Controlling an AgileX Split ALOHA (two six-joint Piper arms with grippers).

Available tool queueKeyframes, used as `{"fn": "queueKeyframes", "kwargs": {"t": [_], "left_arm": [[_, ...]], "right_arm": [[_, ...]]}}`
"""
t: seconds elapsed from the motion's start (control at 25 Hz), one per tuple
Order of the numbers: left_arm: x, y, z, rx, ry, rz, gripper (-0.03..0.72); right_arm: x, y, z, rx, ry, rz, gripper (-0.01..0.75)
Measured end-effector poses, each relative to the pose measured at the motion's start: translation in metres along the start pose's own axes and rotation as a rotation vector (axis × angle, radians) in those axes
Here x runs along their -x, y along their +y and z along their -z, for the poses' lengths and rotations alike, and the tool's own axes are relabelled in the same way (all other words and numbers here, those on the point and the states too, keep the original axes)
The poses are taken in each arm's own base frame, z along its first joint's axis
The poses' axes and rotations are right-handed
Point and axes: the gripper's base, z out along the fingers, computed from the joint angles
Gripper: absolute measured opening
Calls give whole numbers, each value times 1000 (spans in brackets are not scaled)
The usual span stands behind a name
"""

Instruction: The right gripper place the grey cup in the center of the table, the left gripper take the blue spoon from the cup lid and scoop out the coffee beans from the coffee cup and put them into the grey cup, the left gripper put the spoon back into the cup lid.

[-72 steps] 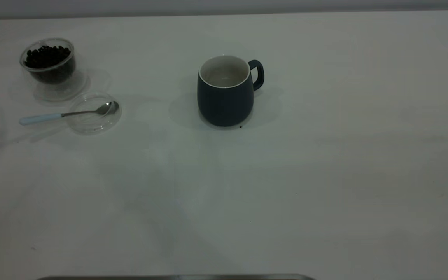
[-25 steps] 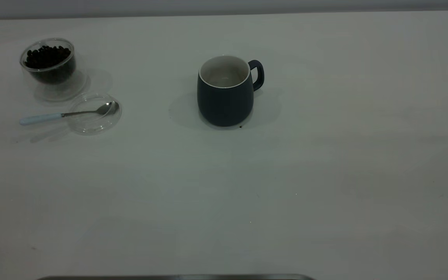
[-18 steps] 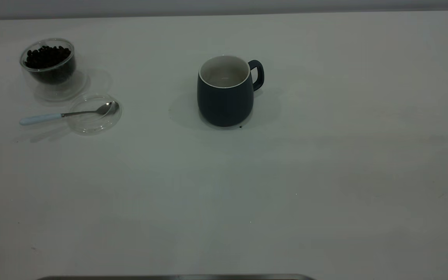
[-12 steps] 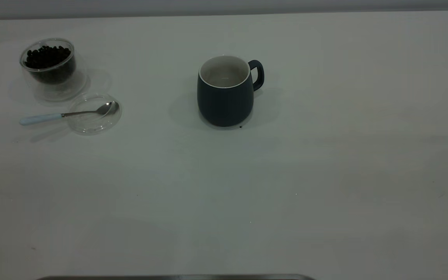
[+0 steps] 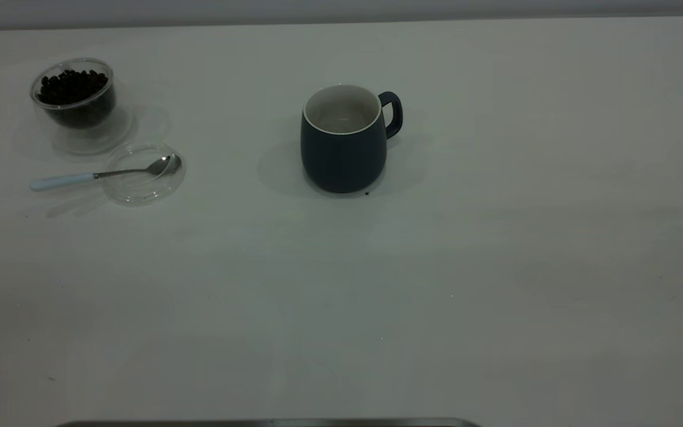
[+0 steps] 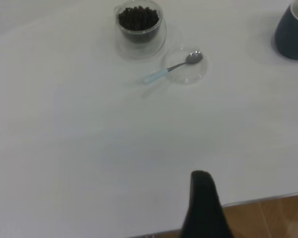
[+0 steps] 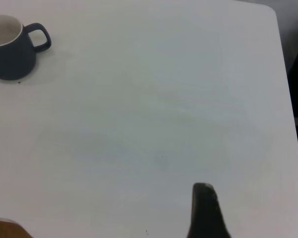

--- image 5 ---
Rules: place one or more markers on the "clear double-wall glass cup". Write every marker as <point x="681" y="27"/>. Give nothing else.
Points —
<point x="89" y="139"/>

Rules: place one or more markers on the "dark coffee beans pile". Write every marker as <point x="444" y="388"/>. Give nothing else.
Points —
<point x="72" y="89"/>

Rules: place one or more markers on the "clear round glass lid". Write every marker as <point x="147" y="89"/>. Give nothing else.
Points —
<point x="140" y="193"/>

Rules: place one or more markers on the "dark grey ceramic mug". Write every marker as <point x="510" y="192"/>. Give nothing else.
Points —
<point x="341" y="160"/>

